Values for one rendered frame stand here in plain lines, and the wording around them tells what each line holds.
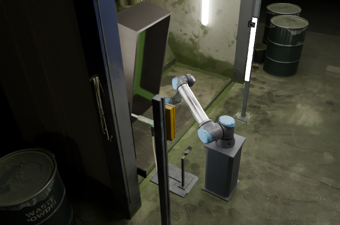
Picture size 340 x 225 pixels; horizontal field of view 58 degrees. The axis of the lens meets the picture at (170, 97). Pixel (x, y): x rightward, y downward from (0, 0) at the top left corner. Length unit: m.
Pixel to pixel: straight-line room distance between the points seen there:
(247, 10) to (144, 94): 1.89
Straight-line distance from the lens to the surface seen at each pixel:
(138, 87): 3.92
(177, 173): 2.47
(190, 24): 5.07
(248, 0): 4.55
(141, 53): 3.63
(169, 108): 1.84
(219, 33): 4.88
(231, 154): 2.87
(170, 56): 5.41
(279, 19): 5.38
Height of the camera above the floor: 2.65
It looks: 34 degrees down
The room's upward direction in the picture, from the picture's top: 2 degrees counter-clockwise
